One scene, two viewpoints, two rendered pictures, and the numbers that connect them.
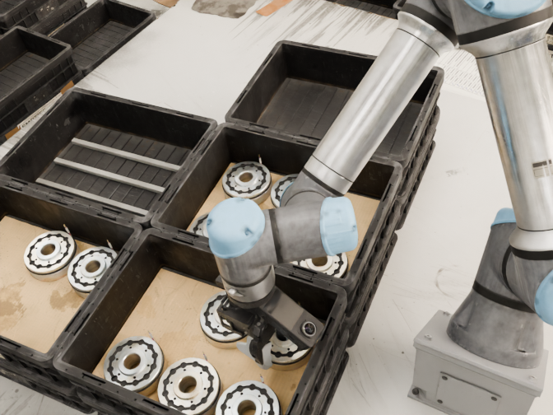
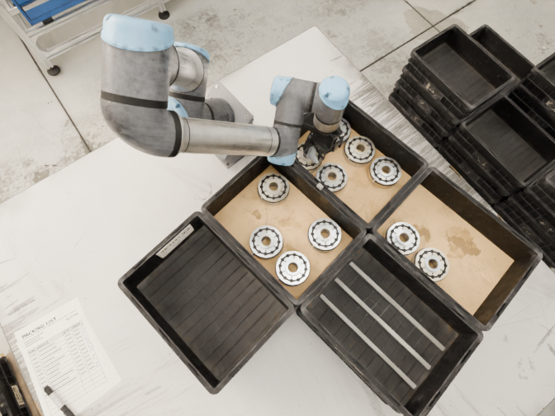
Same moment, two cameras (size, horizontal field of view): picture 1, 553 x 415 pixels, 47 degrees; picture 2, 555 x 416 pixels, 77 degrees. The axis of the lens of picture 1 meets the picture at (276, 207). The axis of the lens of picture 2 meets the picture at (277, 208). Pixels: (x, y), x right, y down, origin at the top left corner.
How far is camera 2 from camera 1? 109 cm
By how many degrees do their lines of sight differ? 59
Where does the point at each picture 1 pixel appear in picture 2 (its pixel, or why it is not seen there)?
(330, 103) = (201, 328)
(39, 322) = (435, 223)
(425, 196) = not seen: hidden behind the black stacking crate
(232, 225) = (337, 81)
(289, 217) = (305, 85)
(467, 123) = (112, 300)
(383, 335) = not seen: hidden behind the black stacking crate
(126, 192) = (376, 306)
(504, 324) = (213, 102)
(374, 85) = (224, 126)
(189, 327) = (352, 186)
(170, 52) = not seen: outside the picture
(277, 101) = (239, 352)
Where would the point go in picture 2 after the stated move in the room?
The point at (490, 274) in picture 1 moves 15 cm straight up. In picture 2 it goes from (206, 114) to (196, 82)
